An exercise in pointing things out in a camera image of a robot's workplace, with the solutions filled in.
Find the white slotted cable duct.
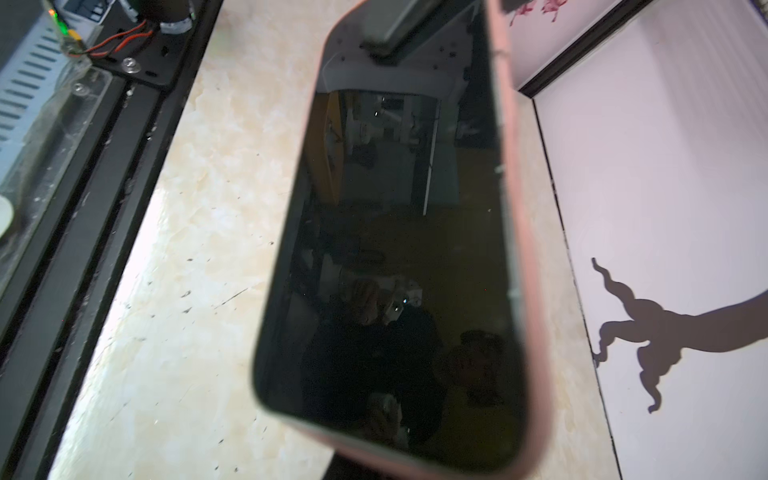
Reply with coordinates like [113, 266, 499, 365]
[1, 13, 68, 178]

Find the black phone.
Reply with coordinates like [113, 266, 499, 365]
[252, 1, 551, 479]

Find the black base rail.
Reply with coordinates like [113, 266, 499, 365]
[1, 1, 222, 479]

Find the white plastic spoon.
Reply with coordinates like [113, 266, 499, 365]
[0, 195, 15, 238]

